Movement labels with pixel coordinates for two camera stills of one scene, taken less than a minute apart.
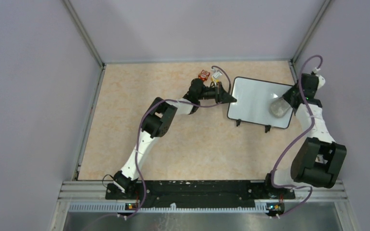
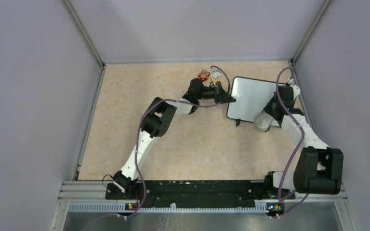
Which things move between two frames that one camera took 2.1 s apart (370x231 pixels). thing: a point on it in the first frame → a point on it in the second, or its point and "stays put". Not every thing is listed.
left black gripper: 219,95 stays put
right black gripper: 286,96 → 267,109
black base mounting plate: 196,190 stays put
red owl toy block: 204,75 stays put
